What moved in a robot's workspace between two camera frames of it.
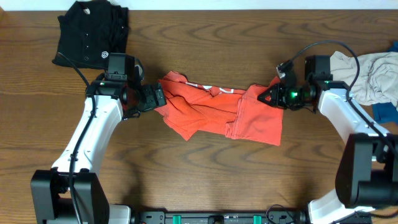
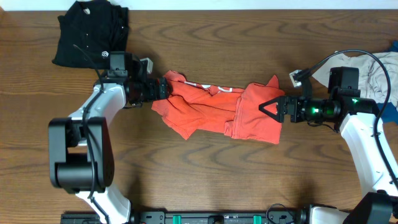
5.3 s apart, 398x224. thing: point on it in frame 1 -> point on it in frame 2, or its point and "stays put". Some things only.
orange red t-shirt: (240, 114) stays put
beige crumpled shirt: (378, 80) stays put
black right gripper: (276, 91) -> (282, 106)
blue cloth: (385, 112) stays put
